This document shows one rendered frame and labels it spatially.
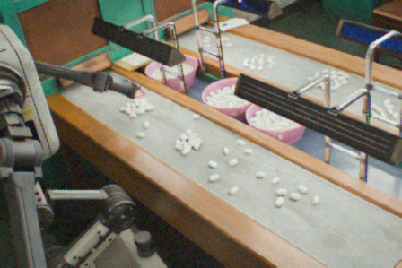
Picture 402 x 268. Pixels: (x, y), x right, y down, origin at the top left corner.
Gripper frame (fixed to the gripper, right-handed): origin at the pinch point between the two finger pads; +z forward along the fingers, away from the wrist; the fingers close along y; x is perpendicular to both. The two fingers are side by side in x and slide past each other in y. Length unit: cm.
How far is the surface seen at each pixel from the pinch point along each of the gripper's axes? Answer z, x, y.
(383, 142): -15, -19, -119
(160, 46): -15.8, -21.6, -18.2
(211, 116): 14.2, -2.6, -29.3
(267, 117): 29, -11, -46
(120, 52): 17, -12, 52
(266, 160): 12, 3, -66
